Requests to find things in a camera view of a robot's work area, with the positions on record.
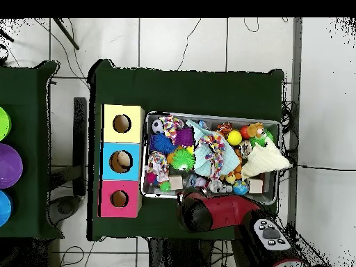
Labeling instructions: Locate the green spiky ball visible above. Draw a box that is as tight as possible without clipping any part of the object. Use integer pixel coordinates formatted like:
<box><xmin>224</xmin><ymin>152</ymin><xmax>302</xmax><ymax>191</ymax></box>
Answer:
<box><xmin>170</xmin><ymin>147</ymin><xmax>196</xmax><ymax>172</ymax></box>

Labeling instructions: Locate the colourful patterned cloth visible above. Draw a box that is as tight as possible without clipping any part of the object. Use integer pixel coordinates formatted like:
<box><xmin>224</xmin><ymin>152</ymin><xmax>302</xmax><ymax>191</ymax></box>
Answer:
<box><xmin>145</xmin><ymin>151</ymin><xmax>170</xmax><ymax>184</ymax></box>
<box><xmin>161</xmin><ymin>115</ymin><xmax>186</xmax><ymax>145</ymax></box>
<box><xmin>199</xmin><ymin>131</ymin><xmax>227</xmax><ymax>182</ymax></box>

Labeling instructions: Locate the wooden three-hole box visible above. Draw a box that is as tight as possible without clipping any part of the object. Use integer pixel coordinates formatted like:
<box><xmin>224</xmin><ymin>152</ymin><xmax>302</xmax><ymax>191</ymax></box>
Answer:
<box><xmin>99</xmin><ymin>104</ymin><xmax>145</xmax><ymax>218</ymax></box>

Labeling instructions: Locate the shallow clear mesh bin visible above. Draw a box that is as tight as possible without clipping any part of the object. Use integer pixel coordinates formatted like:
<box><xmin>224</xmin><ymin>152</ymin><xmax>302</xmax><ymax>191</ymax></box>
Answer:
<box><xmin>141</xmin><ymin>111</ymin><xmax>281</xmax><ymax>206</ymax></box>

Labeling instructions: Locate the purple spiky ball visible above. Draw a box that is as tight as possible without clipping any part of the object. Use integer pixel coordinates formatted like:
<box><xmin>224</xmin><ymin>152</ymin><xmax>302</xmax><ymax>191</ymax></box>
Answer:
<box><xmin>175</xmin><ymin>127</ymin><xmax>195</xmax><ymax>148</ymax></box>

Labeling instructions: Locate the blue spiky ball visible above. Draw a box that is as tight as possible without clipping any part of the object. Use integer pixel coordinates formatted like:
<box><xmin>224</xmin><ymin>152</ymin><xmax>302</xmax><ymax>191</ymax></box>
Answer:
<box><xmin>151</xmin><ymin>133</ymin><xmax>176</xmax><ymax>156</ymax></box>

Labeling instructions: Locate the mint green cloth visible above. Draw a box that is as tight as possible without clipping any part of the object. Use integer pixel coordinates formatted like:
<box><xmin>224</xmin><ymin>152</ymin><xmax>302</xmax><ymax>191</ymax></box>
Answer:
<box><xmin>185</xmin><ymin>119</ymin><xmax>241</xmax><ymax>179</ymax></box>

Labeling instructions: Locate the small soccer ball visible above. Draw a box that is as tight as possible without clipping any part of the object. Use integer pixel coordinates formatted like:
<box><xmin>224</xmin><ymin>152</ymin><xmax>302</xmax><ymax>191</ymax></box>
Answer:
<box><xmin>152</xmin><ymin>119</ymin><xmax>166</xmax><ymax>134</ymax></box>

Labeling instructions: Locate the yellow ball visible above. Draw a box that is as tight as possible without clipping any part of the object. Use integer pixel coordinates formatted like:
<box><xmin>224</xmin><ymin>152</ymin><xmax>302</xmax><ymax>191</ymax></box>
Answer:
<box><xmin>226</xmin><ymin>129</ymin><xmax>243</xmax><ymax>147</ymax></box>

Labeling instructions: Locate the dark green table cloth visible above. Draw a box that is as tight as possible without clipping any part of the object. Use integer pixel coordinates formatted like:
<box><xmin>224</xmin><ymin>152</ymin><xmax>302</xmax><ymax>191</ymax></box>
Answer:
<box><xmin>87</xmin><ymin>58</ymin><xmax>286</xmax><ymax>243</ymax></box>
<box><xmin>0</xmin><ymin>60</ymin><xmax>65</xmax><ymax>240</ymax></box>

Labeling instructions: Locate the blue globe ball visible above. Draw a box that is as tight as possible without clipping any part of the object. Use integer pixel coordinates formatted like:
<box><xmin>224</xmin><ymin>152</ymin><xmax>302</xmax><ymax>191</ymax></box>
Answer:
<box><xmin>232</xmin><ymin>180</ymin><xmax>249</xmax><ymax>196</ymax></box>

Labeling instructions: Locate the brown plush bear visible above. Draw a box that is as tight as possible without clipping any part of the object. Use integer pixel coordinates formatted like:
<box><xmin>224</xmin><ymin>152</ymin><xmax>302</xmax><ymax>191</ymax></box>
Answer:
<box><xmin>247</xmin><ymin>122</ymin><xmax>267</xmax><ymax>140</ymax></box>

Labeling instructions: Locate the cream yellow cloth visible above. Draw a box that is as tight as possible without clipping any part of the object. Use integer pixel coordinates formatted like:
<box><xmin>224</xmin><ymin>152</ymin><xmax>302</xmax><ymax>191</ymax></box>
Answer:
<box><xmin>241</xmin><ymin>138</ymin><xmax>293</xmax><ymax>180</ymax></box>

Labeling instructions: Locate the black flat bar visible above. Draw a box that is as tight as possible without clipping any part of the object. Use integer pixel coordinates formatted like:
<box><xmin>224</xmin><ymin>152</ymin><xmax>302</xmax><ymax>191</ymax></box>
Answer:
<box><xmin>73</xmin><ymin>97</ymin><xmax>88</xmax><ymax>197</ymax></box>

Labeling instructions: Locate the grey round base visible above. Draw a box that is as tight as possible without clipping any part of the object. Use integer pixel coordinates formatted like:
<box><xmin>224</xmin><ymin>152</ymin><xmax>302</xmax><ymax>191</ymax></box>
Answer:
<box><xmin>49</xmin><ymin>194</ymin><xmax>83</xmax><ymax>226</ymax></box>

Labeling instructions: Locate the black rod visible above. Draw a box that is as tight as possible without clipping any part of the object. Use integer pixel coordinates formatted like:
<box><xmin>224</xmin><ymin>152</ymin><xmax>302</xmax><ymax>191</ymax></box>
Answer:
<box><xmin>52</xmin><ymin>18</ymin><xmax>80</xmax><ymax>51</ymax></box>

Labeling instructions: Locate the purple plastic bowl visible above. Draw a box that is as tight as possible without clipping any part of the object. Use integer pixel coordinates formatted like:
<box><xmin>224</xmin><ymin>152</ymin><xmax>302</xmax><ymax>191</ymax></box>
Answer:
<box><xmin>0</xmin><ymin>143</ymin><xmax>24</xmax><ymax>190</ymax></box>

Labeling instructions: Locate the green plastic bowl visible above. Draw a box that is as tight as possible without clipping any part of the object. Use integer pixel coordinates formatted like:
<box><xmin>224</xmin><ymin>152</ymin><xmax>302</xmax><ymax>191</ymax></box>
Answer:
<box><xmin>0</xmin><ymin>106</ymin><xmax>12</xmax><ymax>141</ymax></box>

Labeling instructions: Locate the blue plastic bowl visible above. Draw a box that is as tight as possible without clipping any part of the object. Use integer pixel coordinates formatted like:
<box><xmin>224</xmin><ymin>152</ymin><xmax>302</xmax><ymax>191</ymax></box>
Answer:
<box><xmin>0</xmin><ymin>190</ymin><xmax>13</xmax><ymax>228</ymax></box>

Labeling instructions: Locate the black cable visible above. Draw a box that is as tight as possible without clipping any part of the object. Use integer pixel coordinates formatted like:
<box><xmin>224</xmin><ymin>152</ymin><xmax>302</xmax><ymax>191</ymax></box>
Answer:
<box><xmin>289</xmin><ymin>163</ymin><xmax>356</xmax><ymax>172</ymax></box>
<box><xmin>177</xmin><ymin>18</ymin><xmax>202</xmax><ymax>70</ymax></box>
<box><xmin>243</xmin><ymin>18</ymin><xmax>260</xmax><ymax>33</ymax></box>

